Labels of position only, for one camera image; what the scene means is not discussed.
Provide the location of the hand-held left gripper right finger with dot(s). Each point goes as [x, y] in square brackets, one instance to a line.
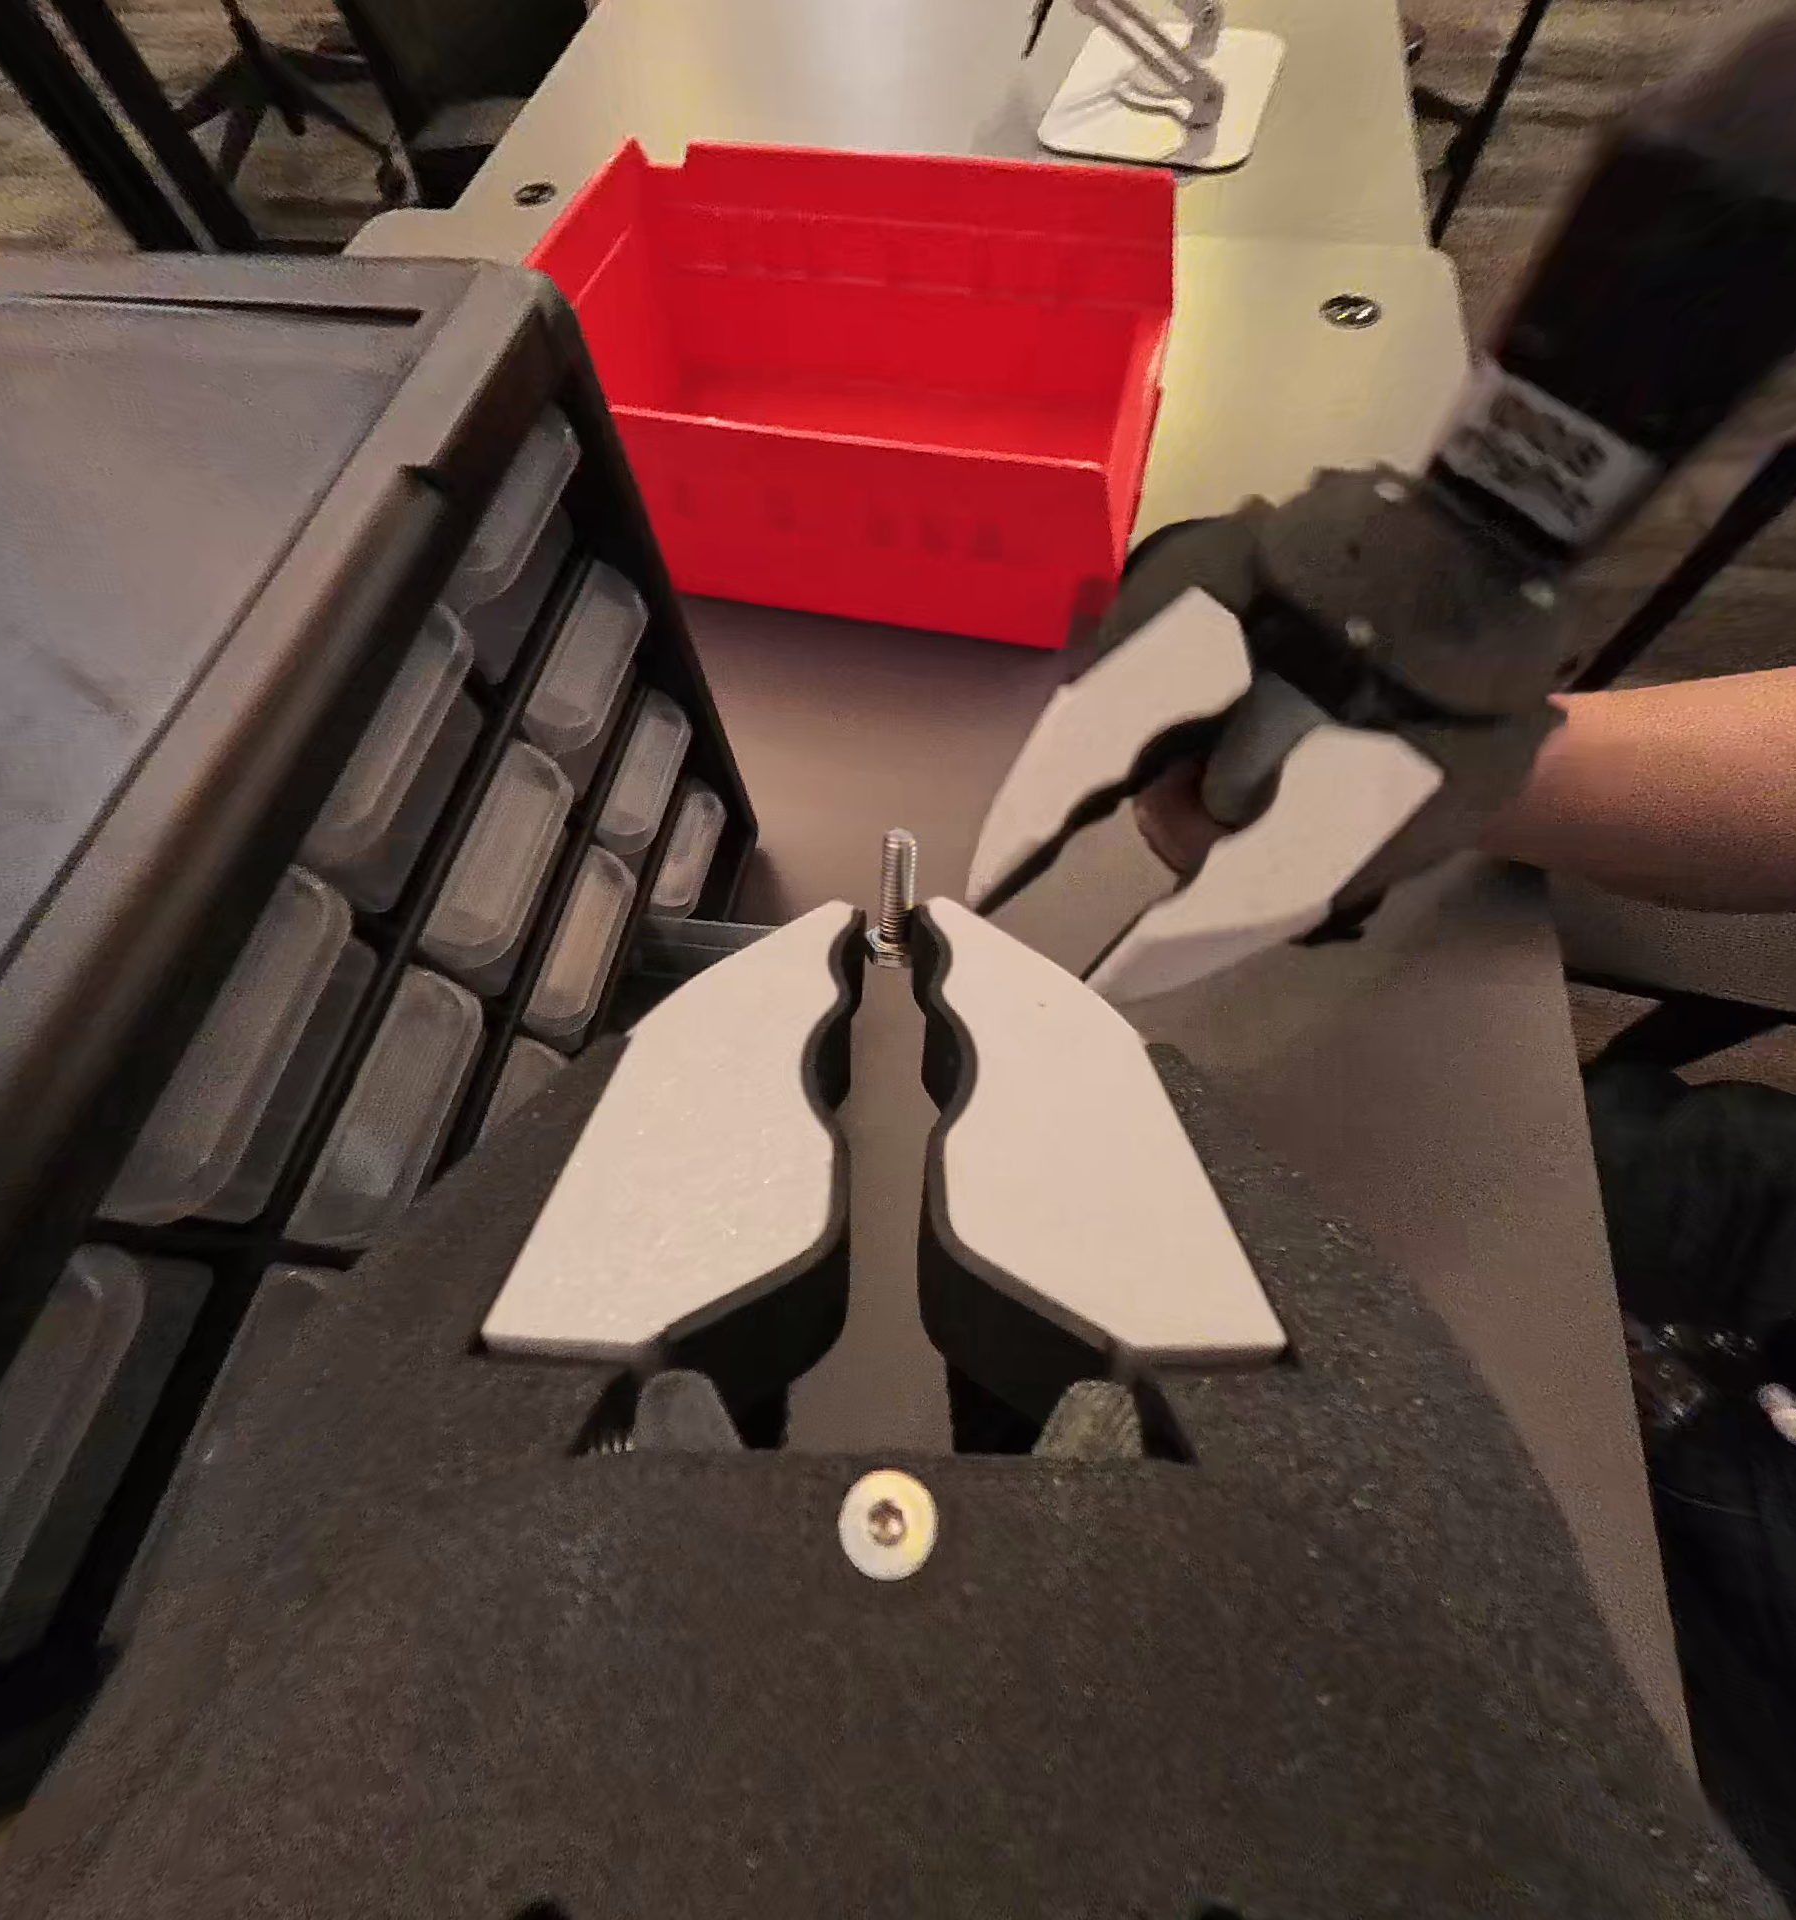
[1107, 1201]

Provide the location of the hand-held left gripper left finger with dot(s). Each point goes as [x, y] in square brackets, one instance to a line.
[675, 1201]

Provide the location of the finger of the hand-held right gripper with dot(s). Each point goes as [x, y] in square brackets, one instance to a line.
[1272, 855]
[1107, 734]

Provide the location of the small metal screw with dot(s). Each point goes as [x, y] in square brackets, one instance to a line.
[893, 893]

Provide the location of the red plastic bin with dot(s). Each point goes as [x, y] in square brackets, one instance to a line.
[870, 392]

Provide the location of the black drawer cabinet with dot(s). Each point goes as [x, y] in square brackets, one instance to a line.
[149, 600]

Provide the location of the person's right forearm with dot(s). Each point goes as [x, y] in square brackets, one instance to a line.
[1709, 788]

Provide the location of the white stand base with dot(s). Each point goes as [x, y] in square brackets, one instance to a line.
[1154, 78]

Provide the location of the black office chair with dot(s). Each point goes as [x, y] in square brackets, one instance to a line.
[389, 78]

